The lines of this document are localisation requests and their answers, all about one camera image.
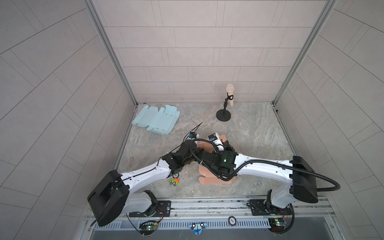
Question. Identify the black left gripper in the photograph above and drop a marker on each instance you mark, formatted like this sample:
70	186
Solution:
198	151

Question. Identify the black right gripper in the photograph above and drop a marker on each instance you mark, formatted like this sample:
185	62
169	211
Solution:
226	148

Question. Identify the pink paper box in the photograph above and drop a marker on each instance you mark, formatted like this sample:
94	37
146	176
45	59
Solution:
207	177

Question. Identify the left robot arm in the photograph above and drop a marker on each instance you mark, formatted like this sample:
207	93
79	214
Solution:
116	192

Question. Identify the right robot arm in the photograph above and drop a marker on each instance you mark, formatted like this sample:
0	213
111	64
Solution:
296	175

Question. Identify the light blue flat cardboard box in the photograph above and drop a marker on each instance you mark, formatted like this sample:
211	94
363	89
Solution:
160	121

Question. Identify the small colourful toy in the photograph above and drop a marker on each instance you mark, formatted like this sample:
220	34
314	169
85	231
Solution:
174	181

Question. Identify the round black white badge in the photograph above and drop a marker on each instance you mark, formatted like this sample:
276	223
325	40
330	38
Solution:
232	221

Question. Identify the blue sticker marker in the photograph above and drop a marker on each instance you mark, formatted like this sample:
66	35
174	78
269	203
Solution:
197	228

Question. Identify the beige microphone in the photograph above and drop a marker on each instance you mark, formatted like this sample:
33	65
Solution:
230	94

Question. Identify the right green circuit board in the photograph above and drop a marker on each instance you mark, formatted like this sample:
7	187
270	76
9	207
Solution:
277	225

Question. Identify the green circuit board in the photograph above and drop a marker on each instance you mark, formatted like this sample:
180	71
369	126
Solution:
149	227
277	225

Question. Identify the left green circuit board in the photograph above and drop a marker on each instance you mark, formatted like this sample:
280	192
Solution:
149	227

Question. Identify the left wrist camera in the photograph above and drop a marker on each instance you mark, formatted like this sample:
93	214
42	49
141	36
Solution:
193	135

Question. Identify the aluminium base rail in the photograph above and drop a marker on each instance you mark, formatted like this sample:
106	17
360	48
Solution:
250	212

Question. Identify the aluminium corner post left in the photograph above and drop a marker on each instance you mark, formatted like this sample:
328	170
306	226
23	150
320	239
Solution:
90	7

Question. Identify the aluminium corner post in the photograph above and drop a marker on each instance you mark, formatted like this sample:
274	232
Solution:
90	7
324	14

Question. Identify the aluminium corner post right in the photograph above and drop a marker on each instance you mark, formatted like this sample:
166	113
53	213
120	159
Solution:
324	14

